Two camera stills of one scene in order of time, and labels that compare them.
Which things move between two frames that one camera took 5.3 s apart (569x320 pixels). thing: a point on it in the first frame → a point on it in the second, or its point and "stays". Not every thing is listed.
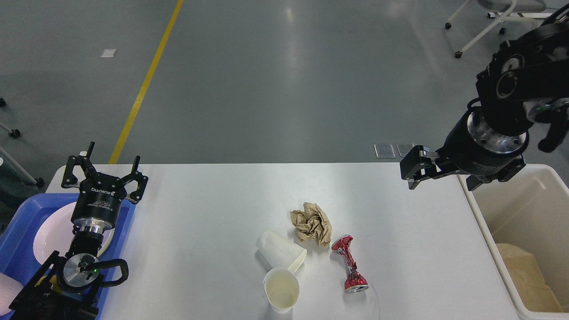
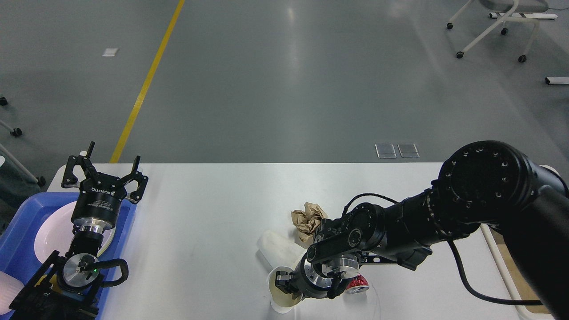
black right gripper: x=473 y=150 → x=304 y=280
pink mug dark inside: x=10 y=288 stays
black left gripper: x=96 y=208 stays
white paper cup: x=282 y=289 stays
